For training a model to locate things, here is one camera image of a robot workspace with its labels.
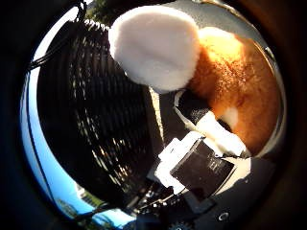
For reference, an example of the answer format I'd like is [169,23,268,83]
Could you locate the black hand cable bundle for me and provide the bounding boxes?
[28,0,88,71]

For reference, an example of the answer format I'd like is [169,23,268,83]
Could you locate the orange white fox plush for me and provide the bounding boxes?
[107,5,283,156]

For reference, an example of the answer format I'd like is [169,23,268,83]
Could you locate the black wire basket container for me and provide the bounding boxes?
[35,18,165,206]

